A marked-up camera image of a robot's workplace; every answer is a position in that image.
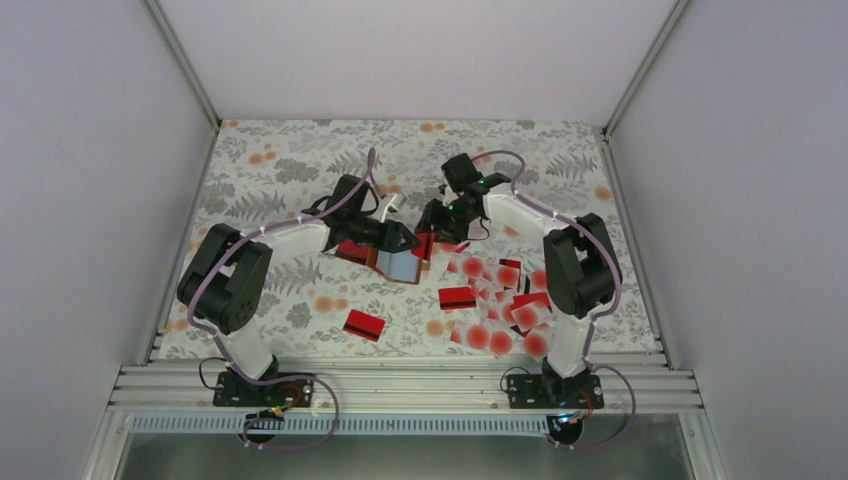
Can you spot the brown leather card holder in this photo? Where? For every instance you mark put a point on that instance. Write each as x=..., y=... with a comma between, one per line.
x=401, y=267

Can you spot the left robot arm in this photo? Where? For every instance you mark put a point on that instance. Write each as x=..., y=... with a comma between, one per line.
x=223, y=283

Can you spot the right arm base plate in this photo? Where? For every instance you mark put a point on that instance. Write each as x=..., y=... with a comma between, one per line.
x=534, y=391

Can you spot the white card red circle right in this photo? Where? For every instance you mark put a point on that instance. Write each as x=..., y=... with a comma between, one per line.
x=530, y=311

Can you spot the white card red circle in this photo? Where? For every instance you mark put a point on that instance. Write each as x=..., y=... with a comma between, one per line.
x=501, y=342
x=530, y=311

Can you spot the aluminium rail frame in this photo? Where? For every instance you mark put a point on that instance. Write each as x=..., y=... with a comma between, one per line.
x=398, y=388

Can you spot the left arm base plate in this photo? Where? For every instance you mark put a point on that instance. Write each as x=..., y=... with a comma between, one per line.
x=233, y=391

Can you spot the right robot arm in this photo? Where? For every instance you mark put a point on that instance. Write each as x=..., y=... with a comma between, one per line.
x=583, y=277

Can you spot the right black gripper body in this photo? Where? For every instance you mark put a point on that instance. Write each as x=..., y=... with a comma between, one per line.
x=451, y=223

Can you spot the white card red circle bottom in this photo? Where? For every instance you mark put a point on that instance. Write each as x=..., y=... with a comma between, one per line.
x=501, y=342

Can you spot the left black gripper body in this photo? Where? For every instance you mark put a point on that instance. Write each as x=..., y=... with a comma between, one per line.
x=369, y=238

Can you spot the red card centre pile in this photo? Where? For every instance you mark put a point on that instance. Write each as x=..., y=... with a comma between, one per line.
x=454, y=298

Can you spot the floral patterned table mat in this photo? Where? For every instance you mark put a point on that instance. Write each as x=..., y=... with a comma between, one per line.
x=263, y=172

